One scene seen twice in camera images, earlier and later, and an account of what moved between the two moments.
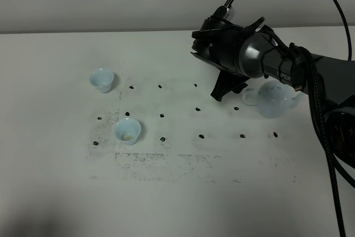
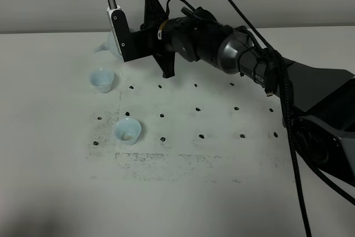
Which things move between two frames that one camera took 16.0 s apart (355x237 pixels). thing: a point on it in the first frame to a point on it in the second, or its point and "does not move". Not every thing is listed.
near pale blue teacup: [127, 131] does not move
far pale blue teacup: [101, 79] does not move
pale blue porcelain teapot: [274, 99] to [110, 45]
